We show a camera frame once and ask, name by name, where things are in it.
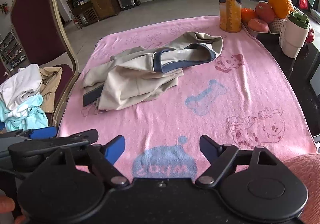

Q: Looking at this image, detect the dark red apple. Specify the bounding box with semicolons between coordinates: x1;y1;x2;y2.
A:
255;2;277;23

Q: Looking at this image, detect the light red apple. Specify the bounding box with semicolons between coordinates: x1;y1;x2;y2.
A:
247;18;270;33

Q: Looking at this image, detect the wooden cabinet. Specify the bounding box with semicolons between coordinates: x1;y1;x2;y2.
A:
66;0;120;28

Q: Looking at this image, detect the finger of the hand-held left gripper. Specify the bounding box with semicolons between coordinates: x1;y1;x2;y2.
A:
25;126;58;140
57;129;98;145

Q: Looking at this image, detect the pink dragon fruit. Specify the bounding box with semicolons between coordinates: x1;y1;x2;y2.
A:
305;28;315;45

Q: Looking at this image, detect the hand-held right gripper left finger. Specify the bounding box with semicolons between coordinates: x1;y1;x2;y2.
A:
51;135;130;188

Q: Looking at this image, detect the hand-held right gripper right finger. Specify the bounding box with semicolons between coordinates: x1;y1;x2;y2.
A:
195;135;284;188

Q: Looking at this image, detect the large orange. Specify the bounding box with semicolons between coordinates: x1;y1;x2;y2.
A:
269;0;294;18

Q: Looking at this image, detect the person's left hand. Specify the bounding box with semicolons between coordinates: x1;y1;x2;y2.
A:
0;188;27;224

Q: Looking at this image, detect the tan garment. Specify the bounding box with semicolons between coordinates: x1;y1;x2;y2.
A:
39;66;63;113

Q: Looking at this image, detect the white garment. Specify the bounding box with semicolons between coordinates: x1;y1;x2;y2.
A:
0;64;43;112

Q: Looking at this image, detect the fruit in white foam net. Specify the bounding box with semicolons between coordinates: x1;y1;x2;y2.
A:
269;18;287;34

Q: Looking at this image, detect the pink printed blanket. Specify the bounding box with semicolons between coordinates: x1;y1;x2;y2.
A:
57;16;318;182

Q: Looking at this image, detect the maroon chair with gold frame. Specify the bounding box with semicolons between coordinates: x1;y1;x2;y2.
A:
0;0;80;131

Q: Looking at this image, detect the shoe rack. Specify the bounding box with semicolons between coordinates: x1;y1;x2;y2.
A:
0;28;27;72

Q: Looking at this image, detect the white cup with green top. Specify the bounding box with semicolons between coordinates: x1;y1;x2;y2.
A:
279;11;310;58

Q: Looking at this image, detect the metal fruit tray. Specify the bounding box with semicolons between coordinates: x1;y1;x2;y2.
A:
241;22;280;39

